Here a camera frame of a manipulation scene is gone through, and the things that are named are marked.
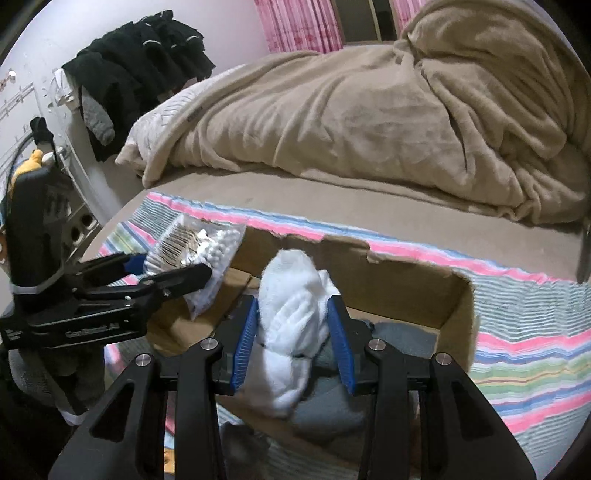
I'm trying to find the white sock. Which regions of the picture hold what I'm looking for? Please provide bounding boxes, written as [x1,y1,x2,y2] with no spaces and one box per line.
[255,248,343,419]

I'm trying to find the window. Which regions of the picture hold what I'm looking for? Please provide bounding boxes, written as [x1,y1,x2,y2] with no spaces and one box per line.
[333,0,399,46]

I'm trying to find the pink curtain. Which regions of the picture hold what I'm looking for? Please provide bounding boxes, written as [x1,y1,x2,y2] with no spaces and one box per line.
[390,0,428,21]
[254,0,345,57]

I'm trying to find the grey hanging garment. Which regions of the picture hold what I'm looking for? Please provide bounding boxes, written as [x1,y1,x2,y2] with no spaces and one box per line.
[81,96,116,145]

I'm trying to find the beige fleece blanket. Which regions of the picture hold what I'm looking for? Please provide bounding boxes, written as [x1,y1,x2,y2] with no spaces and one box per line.
[115,0,591,227]

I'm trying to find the cotton swab bag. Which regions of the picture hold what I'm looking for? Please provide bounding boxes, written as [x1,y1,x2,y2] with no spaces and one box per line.
[142,213,248,320]

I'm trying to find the white wall hook rail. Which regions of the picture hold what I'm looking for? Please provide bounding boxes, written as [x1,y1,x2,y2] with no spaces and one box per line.
[0,68,38,121]

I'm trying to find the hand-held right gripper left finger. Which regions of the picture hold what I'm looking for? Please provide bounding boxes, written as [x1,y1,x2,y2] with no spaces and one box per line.
[48,295,260,480]

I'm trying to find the grey cloth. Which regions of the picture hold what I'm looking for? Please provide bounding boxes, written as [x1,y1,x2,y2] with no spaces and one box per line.
[290,320,439,445]

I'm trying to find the bed with beige sheet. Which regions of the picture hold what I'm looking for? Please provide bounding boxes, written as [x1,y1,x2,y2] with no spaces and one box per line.
[78,159,588,283]

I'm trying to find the white patterned pillow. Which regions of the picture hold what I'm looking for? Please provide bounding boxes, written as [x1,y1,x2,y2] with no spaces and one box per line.
[126,64,250,177]

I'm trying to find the striped blanket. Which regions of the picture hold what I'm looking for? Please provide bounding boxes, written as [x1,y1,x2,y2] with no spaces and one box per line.
[96,191,591,480]

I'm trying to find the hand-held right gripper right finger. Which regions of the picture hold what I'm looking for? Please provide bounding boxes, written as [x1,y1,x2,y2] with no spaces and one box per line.
[325,294,539,480]

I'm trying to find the cardboard box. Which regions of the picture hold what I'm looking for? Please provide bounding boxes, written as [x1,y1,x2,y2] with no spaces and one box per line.
[148,224,479,446]

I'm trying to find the yellow plush toy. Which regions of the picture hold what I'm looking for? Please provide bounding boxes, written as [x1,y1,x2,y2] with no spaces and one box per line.
[11,148,45,186]

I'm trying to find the black hanging clothes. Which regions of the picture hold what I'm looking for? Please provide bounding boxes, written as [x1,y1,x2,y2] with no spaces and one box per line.
[61,11,216,163]

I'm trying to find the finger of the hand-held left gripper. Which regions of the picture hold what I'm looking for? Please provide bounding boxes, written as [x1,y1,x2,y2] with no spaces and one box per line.
[79,251,149,286]
[76,264,213,309]

